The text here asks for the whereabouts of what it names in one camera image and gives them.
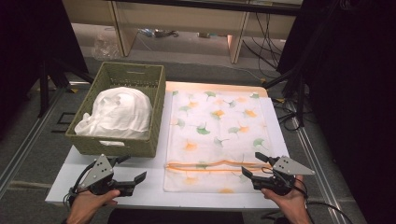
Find blue and black floor clutter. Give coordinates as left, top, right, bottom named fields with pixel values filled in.
left=137, top=27, right=180, bottom=39

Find black curtain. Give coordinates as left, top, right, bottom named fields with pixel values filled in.
left=276, top=0, right=396, bottom=224
left=0, top=0, right=91, bottom=139

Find person's right hand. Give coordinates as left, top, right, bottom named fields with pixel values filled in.
left=261, top=175, right=308, bottom=220

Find leaf print mesh laundry bag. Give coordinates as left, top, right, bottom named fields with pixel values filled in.
left=163, top=89, right=275, bottom=194

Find black floor cables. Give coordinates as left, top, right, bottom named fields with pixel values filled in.
left=272, top=96, right=304, bottom=133

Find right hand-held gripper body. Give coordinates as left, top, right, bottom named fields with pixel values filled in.
left=251, top=155, right=317, bottom=197

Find black tripod stand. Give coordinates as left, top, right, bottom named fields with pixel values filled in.
left=262, top=0, right=344, bottom=129
left=36, top=57, right=95, bottom=119

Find black hanging cables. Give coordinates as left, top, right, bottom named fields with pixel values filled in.
left=242, top=12, right=283, bottom=71

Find white cloth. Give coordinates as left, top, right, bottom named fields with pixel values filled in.
left=74, top=86, right=154, bottom=147

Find metal floor rail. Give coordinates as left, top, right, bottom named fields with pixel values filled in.
left=288, top=102, right=347, bottom=224
left=0, top=88, right=69, bottom=198

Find wooden shelf unit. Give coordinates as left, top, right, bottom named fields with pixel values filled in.
left=62, top=0, right=304, bottom=65

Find hand-held gripper cable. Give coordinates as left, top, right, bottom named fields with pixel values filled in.
left=261, top=166, right=354, bottom=224
left=63, top=161, right=98, bottom=210

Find clear plastic bag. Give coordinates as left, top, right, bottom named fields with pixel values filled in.
left=91, top=32, right=121, bottom=62

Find green woven basket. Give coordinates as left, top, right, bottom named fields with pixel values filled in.
left=64, top=61, right=166, bottom=159

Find person's left hand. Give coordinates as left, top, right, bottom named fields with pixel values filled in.
left=65, top=189, right=121, bottom=224

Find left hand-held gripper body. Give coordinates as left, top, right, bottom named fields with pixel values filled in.
left=78, top=153, right=136, bottom=198

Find left hand-held gripper cable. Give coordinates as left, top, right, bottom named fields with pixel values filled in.
left=63, top=161, right=98, bottom=210

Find right hand-held gripper cable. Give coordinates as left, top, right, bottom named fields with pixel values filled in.
left=261, top=166, right=354, bottom=224

